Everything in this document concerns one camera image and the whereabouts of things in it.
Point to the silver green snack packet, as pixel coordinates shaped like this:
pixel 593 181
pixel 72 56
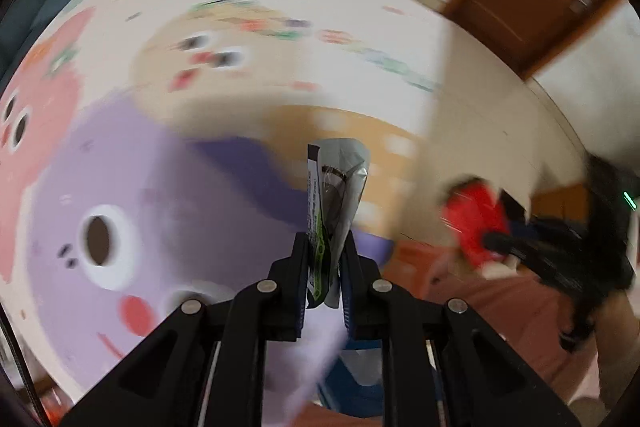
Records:
pixel 337 173

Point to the person right hand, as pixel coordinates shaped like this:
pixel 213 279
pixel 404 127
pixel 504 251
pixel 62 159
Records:
pixel 617 337

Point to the blue plastic stool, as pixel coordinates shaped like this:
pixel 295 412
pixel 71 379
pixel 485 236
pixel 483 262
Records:
pixel 353 386

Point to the red packet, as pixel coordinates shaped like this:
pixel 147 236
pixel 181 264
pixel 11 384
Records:
pixel 470 211

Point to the cartoon printed tablecloth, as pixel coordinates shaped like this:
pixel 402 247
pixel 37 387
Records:
pixel 157 149

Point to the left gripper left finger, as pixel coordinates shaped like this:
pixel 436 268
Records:
pixel 286 305

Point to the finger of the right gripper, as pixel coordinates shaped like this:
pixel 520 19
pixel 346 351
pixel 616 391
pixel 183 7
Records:
pixel 530 251

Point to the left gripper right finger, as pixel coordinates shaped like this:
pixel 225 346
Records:
pixel 357 275

